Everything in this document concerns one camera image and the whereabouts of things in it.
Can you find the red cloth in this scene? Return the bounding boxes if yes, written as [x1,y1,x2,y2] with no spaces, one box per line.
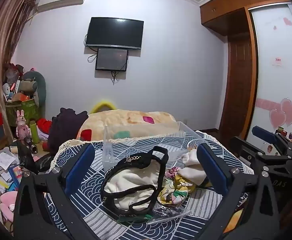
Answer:
[37,119,53,134]

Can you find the pile of papers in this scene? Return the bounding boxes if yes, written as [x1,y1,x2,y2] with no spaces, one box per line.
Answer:
[0,147,27,196]

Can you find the large black wall television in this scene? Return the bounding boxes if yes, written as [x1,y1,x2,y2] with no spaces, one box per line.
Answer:
[85,17,144,51]

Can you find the green bottle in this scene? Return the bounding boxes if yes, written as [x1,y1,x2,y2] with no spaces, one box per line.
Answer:
[29,120,40,144]

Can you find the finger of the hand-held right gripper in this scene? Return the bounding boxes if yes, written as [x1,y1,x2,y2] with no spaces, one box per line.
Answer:
[251,126,292,155]
[229,136,292,173]

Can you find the brown striped curtain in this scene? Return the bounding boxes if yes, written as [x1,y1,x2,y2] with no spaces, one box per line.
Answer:
[0,0,39,120]

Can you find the small black wall monitor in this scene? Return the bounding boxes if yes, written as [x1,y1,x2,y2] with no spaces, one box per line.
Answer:
[95,48,129,72]

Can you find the black television cable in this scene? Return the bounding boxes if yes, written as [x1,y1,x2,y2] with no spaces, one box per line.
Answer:
[85,34,98,63]

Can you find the black monitor cable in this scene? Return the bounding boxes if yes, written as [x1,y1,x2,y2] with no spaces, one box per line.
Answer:
[110,65,126,86]

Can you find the clear plastic bag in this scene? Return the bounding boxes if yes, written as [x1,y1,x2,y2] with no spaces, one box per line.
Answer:
[116,201,192,224]

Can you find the white air conditioner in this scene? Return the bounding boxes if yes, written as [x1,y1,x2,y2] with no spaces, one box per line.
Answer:
[34,0,87,13]

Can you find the beige printed blanket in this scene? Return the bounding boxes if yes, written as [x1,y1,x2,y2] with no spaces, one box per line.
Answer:
[77,109,187,142]

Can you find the black flashlight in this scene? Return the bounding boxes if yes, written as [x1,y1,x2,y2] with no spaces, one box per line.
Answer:
[23,136,38,155]

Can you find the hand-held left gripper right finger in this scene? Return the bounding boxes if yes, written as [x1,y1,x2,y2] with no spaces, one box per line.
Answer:
[197,143,286,240]

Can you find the wooden wardrobe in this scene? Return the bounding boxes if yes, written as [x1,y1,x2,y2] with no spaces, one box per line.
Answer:
[199,0,292,146]

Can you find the grey-green plush toy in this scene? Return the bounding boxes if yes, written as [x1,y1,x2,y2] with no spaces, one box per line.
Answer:
[19,71,46,105]

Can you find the pink plush toy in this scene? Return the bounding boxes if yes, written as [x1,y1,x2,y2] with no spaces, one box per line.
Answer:
[0,191,18,221]

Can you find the dark purple clothing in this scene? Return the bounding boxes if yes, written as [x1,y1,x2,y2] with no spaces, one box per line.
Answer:
[47,107,89,156]

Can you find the green storage bag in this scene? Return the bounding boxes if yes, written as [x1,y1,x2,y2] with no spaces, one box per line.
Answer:
[5,97,40,128]

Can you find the yellow ring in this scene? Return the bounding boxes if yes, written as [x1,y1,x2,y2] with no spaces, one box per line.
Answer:
[90,100,115,114]

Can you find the pink heart stickers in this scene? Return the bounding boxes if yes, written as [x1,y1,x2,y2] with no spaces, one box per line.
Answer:
[269,98,292,130]

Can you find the clear plastic box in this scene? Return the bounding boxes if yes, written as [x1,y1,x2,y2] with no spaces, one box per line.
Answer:
[103,121,211,171]

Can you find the brown wooden door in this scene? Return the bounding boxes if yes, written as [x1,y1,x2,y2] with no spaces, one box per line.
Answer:
[219,33,258,141]

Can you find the cream bag with black trim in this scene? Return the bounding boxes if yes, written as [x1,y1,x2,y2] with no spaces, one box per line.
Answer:
[100,146,169,217]

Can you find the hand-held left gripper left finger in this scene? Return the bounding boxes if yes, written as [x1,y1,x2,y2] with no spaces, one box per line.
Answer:
[13,143,96,240]

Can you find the pink bunny toy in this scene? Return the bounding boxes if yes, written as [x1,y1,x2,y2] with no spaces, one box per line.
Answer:
[16,110,30,140]

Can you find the blue white wave-pattern cloth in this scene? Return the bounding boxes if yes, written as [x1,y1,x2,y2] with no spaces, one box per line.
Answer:
[43,131,254,240]

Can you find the white soft cloth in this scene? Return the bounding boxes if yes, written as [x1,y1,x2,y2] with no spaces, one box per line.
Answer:
[181,149,208,188]

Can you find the floral yellow cloth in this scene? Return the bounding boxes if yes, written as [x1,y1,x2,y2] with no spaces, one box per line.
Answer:
[158,167,198,207]

